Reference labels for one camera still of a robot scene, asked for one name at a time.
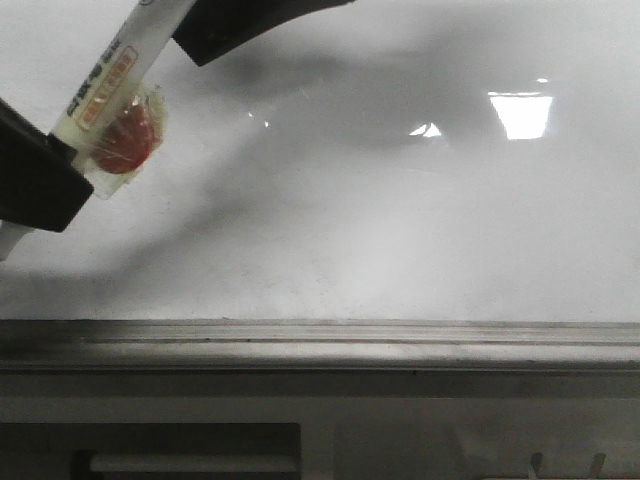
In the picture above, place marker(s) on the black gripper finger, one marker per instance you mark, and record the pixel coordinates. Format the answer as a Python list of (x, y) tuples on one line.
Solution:
[(212, 28), (39, 187)]

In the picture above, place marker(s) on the red round magnet with tape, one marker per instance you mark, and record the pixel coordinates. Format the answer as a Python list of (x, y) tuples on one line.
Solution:
[(129, 141)]

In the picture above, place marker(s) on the black and white whiteboard marker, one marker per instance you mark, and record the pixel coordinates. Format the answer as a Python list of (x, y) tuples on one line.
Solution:
[(106, 89)]

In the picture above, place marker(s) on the grey aluminium whiteboard tray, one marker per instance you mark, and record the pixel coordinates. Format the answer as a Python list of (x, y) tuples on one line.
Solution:
[(222, 344)]

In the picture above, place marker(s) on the white whiteboard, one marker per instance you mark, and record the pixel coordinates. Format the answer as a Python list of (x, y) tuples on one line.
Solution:
[(420, 160)]

